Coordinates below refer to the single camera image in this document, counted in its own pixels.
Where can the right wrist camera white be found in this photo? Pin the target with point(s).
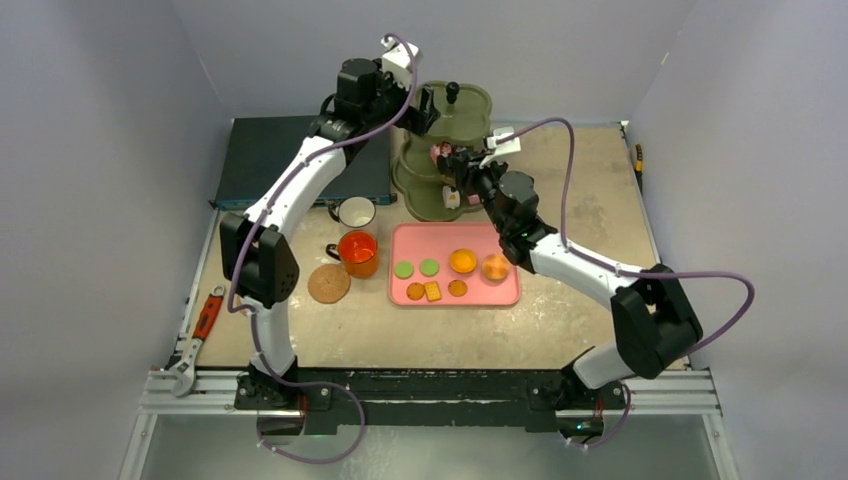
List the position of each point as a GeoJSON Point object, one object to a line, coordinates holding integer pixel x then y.
{"type": "Point", "coordinates": [500, 143]}

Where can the green macaron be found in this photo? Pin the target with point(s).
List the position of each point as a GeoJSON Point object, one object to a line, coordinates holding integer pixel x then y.
{"type": "Point", "coordinates": [429, 267]}
{"type": "Point", "coordinates": [403, 270]}

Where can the orange egg tart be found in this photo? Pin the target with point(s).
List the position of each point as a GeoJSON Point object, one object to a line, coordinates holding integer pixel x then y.
{"type": "Point", "coordinates": [463, 261]}

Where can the yellow black tool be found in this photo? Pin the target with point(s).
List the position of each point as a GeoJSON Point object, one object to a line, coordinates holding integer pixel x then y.
{"type": "Point", "coordinates": [639, 165]}

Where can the pink serving tray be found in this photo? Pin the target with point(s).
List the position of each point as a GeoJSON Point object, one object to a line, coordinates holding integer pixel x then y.
{"type": "Point", "coordinates": [415, 241]}

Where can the red handled tool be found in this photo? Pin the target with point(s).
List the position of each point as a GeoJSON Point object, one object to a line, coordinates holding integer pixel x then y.
{"type": "Point", "coordinates": [184, 369]}

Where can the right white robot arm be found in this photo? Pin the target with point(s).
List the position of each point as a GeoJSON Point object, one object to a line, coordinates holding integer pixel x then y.
{"type": "Point", "coordinates": [653, 321]}

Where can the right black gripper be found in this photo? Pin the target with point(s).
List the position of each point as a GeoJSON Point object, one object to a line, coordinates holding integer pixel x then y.
{"type": "Point", "coordinates": [467, 170]}

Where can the woven coaster right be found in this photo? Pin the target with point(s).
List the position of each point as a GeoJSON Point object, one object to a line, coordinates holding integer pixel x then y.
{"type": "Point", "coordinates": [328, 283]}

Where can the white ribbed cup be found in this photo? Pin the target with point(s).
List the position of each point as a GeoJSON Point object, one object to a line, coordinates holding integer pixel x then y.
{"type": "Point", "coordinates": [355, 214]}

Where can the pink cake slice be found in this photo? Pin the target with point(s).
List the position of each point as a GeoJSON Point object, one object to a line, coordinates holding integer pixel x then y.
{"type": "Point", "coordinates": [440, 152]}

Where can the square yellow cracker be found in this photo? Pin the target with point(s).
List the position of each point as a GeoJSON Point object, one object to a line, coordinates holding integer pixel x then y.
{"type": "Point", "coordinates": [432, 291]}

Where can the orange translucent cup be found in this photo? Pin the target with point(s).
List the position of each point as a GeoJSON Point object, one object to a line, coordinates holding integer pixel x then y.
{"type": "Point", "coordinates": [358, 253]}

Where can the orange cookie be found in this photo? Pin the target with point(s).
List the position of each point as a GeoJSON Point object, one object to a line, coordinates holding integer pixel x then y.
{"type": "Point", "coordinates": [457, 288]}
{"type": "Point", "coordinates": [415, 291]}

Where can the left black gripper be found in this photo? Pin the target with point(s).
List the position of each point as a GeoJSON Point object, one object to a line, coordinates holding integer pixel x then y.
{"type": "Point", "coordinates": [418, 121]}

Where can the white roll cake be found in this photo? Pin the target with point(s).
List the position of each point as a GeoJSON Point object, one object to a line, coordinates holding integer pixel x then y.
{"type": "Point", "coordinates": [451, 197]}

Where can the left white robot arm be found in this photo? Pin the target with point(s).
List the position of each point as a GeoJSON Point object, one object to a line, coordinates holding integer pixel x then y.
{"type": "Point", "coordinates": [371, 96]}

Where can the green three-tier stand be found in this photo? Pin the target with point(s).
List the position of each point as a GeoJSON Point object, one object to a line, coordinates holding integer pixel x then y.
{"type": "Point", "coordinates": [465, 111]}

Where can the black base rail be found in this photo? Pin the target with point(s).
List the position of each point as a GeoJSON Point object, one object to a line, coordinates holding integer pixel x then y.
{"type": "Point", "coordinates": [324, 398]}

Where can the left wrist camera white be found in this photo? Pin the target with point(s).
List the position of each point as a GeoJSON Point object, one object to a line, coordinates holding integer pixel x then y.
{"type": "Point", "coordinates": [398, 60]}

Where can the orange bun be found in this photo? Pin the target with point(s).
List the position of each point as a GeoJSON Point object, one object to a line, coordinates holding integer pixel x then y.
{"type": "Point", "coordinates": [495, 267]}

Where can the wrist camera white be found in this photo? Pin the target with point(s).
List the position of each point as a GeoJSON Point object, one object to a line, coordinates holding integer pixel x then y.
{"type": "Point", "coordinates": [500, 143]}
{"type": "Point", "coordinates": [398, 60]}

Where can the dark network switch box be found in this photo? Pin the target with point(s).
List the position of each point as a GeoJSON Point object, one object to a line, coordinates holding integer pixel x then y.
{"type": "Point", "coordinates": [260, 149]}

